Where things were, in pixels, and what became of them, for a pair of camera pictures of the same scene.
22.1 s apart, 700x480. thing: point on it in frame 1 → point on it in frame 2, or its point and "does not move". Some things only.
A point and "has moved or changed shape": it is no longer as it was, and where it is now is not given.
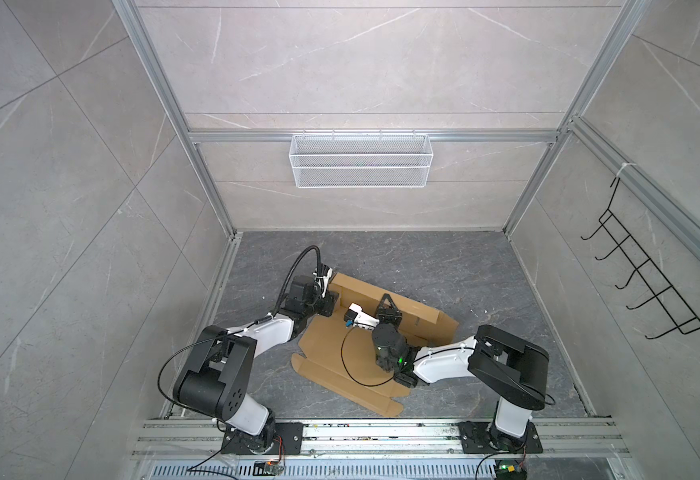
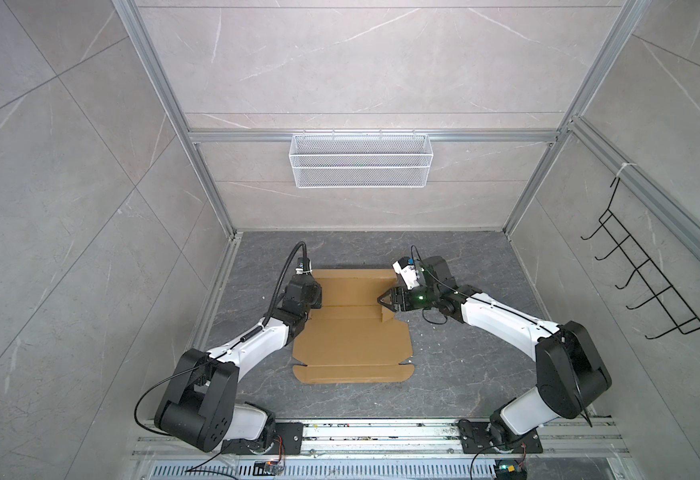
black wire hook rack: [683, 318] does not move
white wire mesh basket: [361, 160] does not move
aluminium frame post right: [575, 101] does not move
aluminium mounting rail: [379, 450] does not move
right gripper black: [394, 317] → [392, 296]
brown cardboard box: [344, 354] has moved or changed shape
